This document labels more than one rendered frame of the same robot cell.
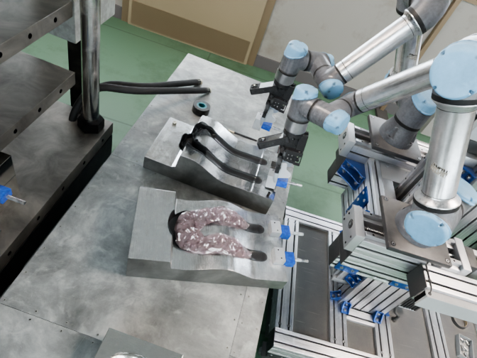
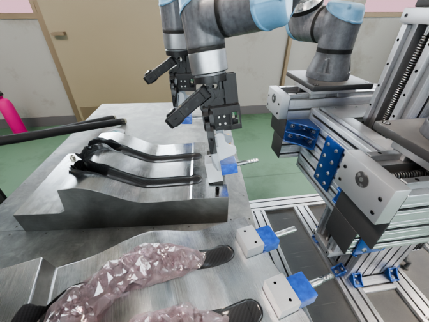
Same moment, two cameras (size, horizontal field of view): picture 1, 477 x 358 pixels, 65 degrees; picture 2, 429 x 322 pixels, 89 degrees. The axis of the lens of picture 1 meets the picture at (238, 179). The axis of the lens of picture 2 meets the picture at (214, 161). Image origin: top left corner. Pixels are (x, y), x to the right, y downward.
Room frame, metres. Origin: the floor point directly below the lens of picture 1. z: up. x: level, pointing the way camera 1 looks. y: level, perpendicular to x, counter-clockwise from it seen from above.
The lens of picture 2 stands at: (0.57, -0.11, 1.25)
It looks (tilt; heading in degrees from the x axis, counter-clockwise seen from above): 35 degrees down; 359
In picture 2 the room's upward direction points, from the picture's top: straight up
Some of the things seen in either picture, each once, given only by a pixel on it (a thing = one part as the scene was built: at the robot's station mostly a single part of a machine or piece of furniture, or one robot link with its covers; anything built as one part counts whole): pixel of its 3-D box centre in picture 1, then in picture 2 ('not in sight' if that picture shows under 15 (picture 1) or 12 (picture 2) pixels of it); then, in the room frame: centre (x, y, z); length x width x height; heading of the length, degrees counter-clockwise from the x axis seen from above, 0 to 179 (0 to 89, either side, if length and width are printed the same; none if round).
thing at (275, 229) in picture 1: (286, 232); (269, 237); (0.86, -0.23, 0.85); 0.13 x 0.05 x 0.05; 110
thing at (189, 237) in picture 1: (215, 229); (133, 305); (0.72, 0.00, 0.90); 0.26 x 0.18 x 0.08; 110
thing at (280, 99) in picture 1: (279, 94); (181, 71); (1.30, -0.02, 1.09); 0.09 x 0.08 x 0.12; 93
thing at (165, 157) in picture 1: (218, 157); (135, 174); (1.06, 0.11, 0.87); 0.50 x 0.26 x 0.14; 93
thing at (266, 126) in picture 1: (269, 125); (189, 117); (1.30, -0.03, 0.93); 0.13 x 0.05 x 0.05; 93
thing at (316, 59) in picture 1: (319, 64); not in sight; (1.33, -0.11, 1.25); 0.11 x 0.11 x 0.08; 28
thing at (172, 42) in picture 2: (285, 75); (177, 41); (1.30, -0.01, 1.17); 0.08 x 0.08 x 0.05
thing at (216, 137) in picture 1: (224, 151); (136, 161); (1.05, 0.09, 0.92); 0.35 x 0.16 x 0.09; 93
